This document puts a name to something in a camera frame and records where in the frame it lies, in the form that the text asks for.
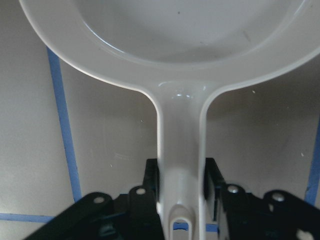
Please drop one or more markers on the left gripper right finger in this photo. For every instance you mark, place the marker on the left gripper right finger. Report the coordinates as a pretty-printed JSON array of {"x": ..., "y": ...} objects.
[{"x": 240, "y": 215}]

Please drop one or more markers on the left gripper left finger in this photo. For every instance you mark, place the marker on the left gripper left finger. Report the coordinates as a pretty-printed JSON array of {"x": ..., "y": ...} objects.
[{"x": 96, "y": 216}]

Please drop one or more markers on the beige plastic dustpan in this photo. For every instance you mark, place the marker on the beige plastic dustpan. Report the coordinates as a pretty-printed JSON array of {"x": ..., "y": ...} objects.
[{"x": 181, "y": 54}]

